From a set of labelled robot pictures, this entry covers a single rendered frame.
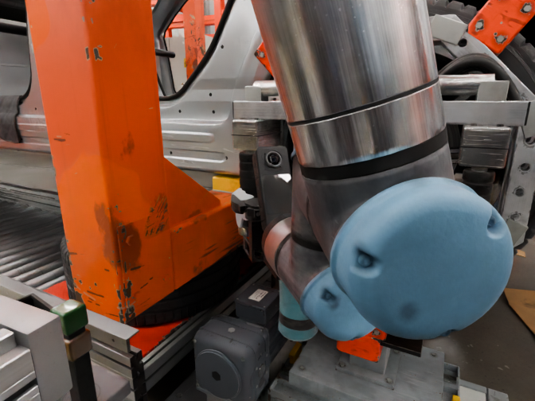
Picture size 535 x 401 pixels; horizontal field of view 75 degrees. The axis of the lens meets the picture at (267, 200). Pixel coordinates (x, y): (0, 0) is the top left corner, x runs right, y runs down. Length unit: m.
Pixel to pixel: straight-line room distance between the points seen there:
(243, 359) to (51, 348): 0.55
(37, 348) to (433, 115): 0.38
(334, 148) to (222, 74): 1.03
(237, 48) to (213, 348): 0.85
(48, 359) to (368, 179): 0.36
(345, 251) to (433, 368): 1.09
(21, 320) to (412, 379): 0.99
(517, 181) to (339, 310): 0.50
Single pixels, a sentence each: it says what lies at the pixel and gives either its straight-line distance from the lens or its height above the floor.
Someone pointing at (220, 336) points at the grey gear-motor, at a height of 0.40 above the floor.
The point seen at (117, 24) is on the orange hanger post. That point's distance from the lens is 0.76.
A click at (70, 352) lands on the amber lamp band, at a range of 0.69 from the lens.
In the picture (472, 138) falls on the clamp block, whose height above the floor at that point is 0.94.
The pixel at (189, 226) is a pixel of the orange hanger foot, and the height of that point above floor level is 0.67.
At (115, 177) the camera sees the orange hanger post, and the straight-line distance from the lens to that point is 0.73.
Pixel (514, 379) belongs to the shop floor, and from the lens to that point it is 1.69.
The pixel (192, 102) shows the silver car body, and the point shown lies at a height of 0.98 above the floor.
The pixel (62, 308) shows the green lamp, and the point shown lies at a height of 0.66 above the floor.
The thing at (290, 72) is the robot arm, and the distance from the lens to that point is 0.16.
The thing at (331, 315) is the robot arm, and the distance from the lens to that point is 0.31.
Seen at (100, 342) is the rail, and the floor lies 0.34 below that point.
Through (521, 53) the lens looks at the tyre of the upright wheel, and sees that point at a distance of 0.81.
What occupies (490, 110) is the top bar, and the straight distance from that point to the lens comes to 0.53.
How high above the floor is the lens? 0.98
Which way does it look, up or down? 16 degrees down
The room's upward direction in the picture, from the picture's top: straight up
